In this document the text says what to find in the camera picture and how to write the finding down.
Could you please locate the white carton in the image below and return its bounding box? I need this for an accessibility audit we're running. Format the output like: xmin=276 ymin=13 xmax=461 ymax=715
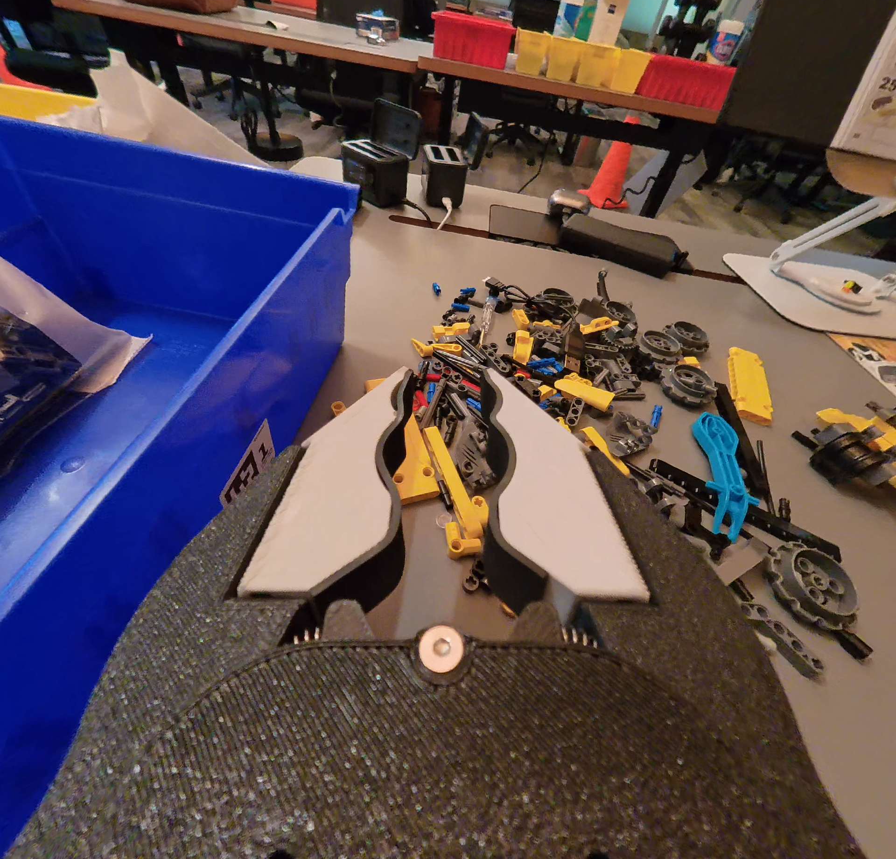
xmin=588 ymin=0 xmax=634 ymax=44

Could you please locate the small yellow plastic bin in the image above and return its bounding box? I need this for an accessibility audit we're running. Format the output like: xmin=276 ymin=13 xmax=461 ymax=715
xmin=546 ymin=35 xmax=585 ymax=82
xmin=577 ymin=42 xmax=620 ymax=89
xmin=514 ymin=28 xmax=550 ymax=76
xmin=609 ymin=49 xmax=652 ymax=95

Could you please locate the orange traffic cone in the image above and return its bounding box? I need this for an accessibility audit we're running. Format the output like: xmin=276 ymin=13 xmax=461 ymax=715
xmin=577 ymin=117 xmax=659 ymax=210

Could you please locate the small yellow toy assembly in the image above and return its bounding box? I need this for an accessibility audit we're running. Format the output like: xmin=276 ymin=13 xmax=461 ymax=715
xmin=792 ymin=403 xmax=896 ymax=489

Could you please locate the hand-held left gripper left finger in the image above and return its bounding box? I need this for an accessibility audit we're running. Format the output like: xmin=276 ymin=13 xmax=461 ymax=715
xmin=237 ymin=367 xmax=415 ymax=615

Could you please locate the black office chair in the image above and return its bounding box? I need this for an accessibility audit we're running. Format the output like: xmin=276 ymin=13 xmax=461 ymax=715
xmin=0 ymin=0 xmax=109 ymax=97

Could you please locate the long wooden table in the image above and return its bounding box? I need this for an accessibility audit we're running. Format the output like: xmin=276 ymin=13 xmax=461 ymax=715
xmin=49 ymin=0 xmax=435 ymax=72
xmin=418 ymin=54 xmax=722 ymax=125

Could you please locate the black board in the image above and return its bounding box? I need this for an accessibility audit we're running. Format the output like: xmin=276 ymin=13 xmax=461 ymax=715
xmin=720 ymin=0 xmax=896 ymax=147

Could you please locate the red plastic bin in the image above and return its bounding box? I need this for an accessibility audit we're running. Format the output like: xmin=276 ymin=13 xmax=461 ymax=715
xmin=636 ymin=54 xmax=737 ymax=111
xmin=432 ymin=11 xmax=517 ymax=70

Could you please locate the large yellow plastic bin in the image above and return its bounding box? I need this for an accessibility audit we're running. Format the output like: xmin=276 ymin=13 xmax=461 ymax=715
xmin=0 ymin=84 xmax=95 ymax=121

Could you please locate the long yellow toy panel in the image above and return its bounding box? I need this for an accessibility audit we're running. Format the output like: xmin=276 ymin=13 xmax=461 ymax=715
xmin=728 ymin=347 xmax=774 ymax=426

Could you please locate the black power adapter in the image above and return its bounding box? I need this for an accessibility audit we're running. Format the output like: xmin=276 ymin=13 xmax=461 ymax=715
xmin=560 ymin=214 xmax=690 ymax=279

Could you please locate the pile of toy building parts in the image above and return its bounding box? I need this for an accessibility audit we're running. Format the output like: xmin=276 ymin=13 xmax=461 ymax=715
xmin=332 ymin=269 xmax=876 ymax=681

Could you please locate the instruction booklet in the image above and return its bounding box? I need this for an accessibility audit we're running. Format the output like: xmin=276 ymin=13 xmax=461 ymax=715
xmin=829 ymin=50 xmax=896 ymax=153

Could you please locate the black usb cable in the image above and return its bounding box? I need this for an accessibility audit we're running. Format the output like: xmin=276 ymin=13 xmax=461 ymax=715
xmin=484 ymin=277 xmax=585 ymax=377

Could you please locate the black dumbbell rack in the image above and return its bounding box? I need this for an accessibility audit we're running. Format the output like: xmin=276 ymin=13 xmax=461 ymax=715
xmin=658 ymin=0 xmax=725 ymax=58

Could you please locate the black charging case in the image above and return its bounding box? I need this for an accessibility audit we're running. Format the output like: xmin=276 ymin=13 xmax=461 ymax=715
xmin=342 ymin=98 xmax=421 ymax=209
xmin=422 ymin=113 xmax=487 ymax=209

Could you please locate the instruction leaflet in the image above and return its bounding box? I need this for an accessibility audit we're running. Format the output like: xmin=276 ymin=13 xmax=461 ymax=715
xmin=828 ymin=333 xmax=896 ymax=394

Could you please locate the cyan plastic separator tool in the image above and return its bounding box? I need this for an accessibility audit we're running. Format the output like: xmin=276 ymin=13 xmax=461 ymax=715
xmin=692 ymin=412 xmax=760 ymax=541

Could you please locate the white document stand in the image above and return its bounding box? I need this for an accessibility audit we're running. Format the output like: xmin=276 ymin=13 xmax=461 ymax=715
xmin=723 ymin=197 xmax=896 ymax=338

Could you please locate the blue plastic bin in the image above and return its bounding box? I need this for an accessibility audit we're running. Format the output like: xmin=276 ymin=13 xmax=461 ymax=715
xmin=0 ymin=116 xmax=361 ymax=853

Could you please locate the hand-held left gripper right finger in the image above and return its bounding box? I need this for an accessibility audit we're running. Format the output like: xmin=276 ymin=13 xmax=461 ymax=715
xmin=480 ymin=368 xmax=652 ymax=618

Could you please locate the clear plastic parts bag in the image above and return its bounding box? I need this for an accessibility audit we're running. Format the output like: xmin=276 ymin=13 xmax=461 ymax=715
xmin=0 ymin=257 xmax=154 ymax=468

